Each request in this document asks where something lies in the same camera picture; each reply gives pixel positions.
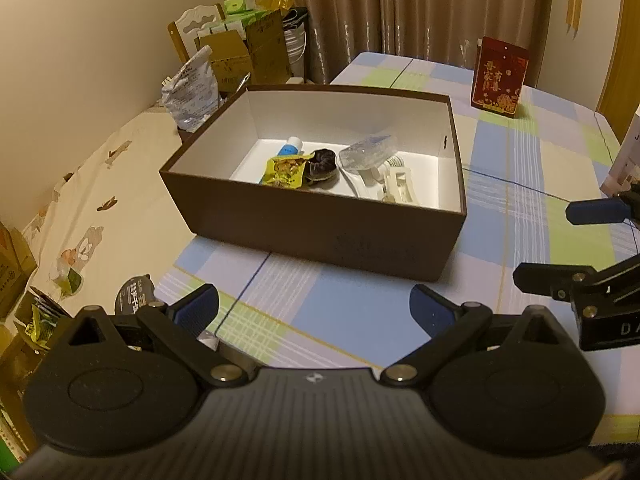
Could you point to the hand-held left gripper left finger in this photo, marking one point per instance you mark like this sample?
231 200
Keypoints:
197 305

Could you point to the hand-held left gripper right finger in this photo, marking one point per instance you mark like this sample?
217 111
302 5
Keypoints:
430 310

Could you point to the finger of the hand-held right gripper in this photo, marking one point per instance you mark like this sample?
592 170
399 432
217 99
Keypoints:
595 212
545 277

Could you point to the white plastic clip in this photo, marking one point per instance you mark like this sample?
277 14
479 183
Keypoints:
398 187

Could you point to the brown cardboard box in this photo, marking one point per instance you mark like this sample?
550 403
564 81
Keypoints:
310 232

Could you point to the yellow snack packet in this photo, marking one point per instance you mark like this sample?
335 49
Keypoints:
284 172

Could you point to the clear plastic bottle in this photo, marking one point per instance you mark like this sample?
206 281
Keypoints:
367 152

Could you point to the white product box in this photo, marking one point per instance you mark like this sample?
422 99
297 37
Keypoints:
625 160

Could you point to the beige printed cloth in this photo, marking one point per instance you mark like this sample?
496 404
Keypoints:
90 200

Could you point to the yellow packet pile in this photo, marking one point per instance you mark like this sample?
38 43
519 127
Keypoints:
40 327

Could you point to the red gift box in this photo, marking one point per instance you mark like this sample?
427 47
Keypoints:
500 77

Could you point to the wooden door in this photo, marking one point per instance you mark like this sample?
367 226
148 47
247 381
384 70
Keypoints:
620 35

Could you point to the low cardboard box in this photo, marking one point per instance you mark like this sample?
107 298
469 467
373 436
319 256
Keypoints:
15 270

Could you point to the clear plastic bag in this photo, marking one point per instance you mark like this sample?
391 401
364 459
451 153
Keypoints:
192 90

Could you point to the small cardboard box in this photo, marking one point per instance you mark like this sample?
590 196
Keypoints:
227 62

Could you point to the large cardboard box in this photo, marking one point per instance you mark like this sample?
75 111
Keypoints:
267 50

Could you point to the white ribbed basket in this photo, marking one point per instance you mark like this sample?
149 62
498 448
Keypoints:
295 42

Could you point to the white chair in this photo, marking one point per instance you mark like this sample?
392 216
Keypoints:
192 25

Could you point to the brown curtain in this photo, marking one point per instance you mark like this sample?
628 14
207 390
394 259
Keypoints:
400 10

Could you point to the green tissue pack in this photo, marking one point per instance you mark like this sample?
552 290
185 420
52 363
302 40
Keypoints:
239 9

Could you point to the yellow plastic bag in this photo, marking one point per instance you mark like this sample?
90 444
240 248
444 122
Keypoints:
275 0

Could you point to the yellow wall ornament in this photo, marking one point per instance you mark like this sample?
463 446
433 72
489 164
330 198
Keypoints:
575 5

